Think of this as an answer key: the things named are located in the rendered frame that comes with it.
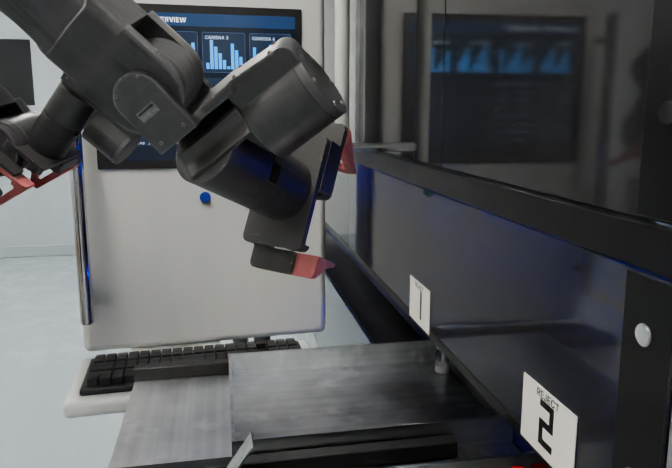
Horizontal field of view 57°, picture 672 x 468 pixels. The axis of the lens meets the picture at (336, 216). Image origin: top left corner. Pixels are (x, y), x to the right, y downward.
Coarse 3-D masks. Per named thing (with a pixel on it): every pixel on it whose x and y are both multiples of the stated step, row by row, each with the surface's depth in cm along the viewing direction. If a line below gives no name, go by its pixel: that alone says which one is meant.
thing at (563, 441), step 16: (528, 384) 55; (528, 400) 55; (544, 400) 52; (528, 416) 55; (544, 416) 52; (560, 416) 50; (576, 416) 47; (528, 432) 55; (544, 432) 52; (560, 432) 50; (576, 432) 47; (560, 448) 50; (560, 464) 50
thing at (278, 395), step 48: (240, 384) 91; (288, 384) 91; (336, 384) 91; (384, 384) 91; (432, 384) 91; (240, 432) 78; (288, 432) 78; (336, 432) 71; (384, 432) 73; (432, 432) 74; (480, 432) 75
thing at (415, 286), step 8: (416, 280) 86; (416, 288) 86; (424, 288) 82; (416, 296) 86; (424, 296) 82; (416, 304) 86; (424, 304) 82; (416, 312) 86; (424, 312) 83; (416, 320) 86; (424, 320) 83; (424, 328) 83
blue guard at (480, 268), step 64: (384, 192) 102; (384, 256) 103; (448, 256) 74; (512, 256) 57; (576, 256) 47; (448, 320) 74; (512, 320) 58; (576, 320) 47; (512, 384) 58; (576, 384) 47; (576, 448) 48
